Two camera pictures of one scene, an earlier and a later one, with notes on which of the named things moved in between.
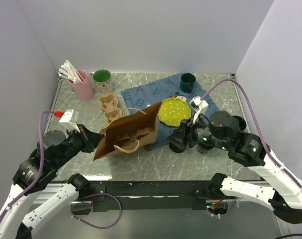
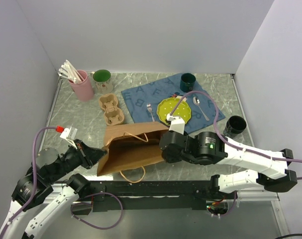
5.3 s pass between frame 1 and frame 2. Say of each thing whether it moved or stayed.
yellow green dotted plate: stayed
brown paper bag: moved
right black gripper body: moved
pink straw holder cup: stayed
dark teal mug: stayed
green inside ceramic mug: stayed
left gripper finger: moved
